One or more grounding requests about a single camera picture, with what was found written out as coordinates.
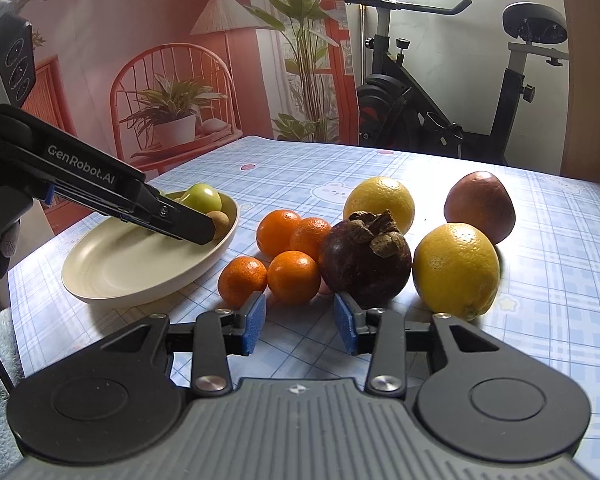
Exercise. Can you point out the green apple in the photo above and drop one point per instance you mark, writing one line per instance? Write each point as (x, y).
(203, 198)

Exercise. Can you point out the brown longan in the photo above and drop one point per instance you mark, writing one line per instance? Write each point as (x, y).
(220, 224)

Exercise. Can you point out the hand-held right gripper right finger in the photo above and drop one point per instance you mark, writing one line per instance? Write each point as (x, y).
(345, 322)

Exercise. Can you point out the dark purple mangosteen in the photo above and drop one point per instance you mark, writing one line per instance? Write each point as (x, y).
(365, 265)

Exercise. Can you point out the small orange tangerine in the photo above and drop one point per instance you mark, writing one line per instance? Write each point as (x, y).
(241, 281)
(277, 231)
(293, 278)
(311, 239)

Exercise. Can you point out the oval yellow lemon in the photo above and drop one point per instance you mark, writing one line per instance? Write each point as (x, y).
(455, 270)

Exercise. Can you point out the blue plaid tablecloth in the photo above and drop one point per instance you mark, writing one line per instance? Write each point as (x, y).
(530, 285)

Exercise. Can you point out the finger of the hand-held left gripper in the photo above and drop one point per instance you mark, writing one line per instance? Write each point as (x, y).
(150, 227)
(190, 222)

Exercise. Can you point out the wooden wardrobe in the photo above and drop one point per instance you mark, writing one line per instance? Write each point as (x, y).
(595, 85)

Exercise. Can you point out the person's left hand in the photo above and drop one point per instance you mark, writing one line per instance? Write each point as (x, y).
(0, 240)

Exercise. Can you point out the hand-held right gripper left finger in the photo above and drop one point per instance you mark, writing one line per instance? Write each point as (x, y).
(254, 322)

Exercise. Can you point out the dark red apple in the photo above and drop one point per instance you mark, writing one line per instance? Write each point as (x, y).
(480, 205)

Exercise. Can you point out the cream round plate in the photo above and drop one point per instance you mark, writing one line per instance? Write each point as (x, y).
(130, 260)

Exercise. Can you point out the black exercise bike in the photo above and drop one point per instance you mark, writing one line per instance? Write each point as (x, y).
(405, 105)

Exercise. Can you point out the printed wall backdrop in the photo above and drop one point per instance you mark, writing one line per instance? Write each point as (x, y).
(130, 35)

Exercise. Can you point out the round yellow lemon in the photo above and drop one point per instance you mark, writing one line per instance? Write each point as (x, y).
(380, 200)

